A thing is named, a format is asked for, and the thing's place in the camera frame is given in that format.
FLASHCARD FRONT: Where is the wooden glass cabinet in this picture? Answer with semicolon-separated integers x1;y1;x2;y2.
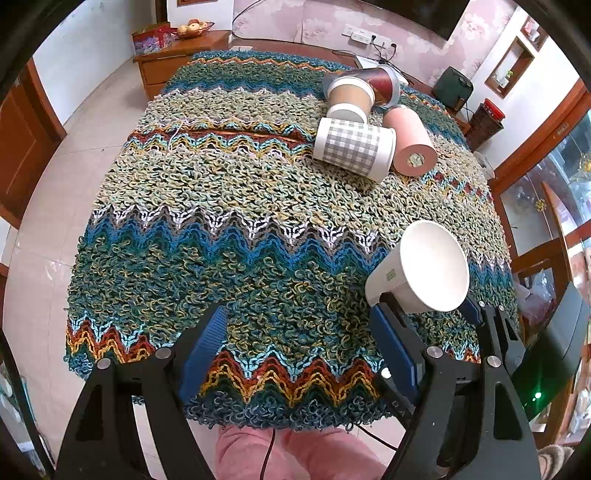
489;78;591;444

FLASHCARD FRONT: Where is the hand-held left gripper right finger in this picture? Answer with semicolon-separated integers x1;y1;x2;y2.
370;302;542;480

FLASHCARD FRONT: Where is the white paper cup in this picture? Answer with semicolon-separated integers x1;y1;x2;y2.
365;220;471;312

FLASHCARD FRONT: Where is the dark red printed cup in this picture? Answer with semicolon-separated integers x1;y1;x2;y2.
322;66;402;106

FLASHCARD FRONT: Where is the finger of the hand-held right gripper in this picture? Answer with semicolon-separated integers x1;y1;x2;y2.
462;295;526;358
376;367;417;431

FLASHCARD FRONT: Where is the colourful crochet blanket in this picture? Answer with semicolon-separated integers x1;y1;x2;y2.
65;50;520;432

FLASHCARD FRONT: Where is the white flat box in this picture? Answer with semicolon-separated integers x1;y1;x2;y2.
355;54;409;85

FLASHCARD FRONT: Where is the wooden wall niche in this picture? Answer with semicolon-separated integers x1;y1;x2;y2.
485;36;535;97

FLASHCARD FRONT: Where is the brown cup with white rim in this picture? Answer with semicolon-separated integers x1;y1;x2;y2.
327;75;376;115

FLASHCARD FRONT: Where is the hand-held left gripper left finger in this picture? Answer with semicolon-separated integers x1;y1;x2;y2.
55;304;230;480

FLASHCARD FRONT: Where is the red gift box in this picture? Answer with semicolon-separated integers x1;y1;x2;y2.
131;27;178;55

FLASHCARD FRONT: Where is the fuzzy pink slipper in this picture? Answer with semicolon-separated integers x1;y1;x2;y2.
538;444;580;480

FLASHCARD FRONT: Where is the wooden door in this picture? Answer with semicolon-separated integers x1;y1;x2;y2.
0;60;68;229

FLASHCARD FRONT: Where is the wicker bin with red lid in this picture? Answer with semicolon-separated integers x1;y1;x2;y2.
466;98;504;151

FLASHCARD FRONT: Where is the white power strip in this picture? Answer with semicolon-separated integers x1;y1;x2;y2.
342;25;386;46

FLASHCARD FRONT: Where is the grey checkered cup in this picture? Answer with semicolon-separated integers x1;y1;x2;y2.
313;117;397;183

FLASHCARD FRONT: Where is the black television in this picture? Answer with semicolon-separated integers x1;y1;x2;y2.
365;0;472;40

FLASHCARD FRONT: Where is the person's pink trouser leg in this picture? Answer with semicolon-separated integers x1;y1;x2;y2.
215;425;389;480

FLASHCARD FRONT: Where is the bowl of fruit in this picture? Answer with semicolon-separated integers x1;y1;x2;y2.
177;19;215;38

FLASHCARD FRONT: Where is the pink cup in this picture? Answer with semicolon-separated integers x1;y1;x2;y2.
382;104;438;177

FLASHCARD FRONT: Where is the black cable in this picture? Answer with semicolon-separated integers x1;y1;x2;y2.
355;425;400;450
259;427;278;480

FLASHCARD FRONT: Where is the dark green appliance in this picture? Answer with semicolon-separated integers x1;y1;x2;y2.
434;67;474;112

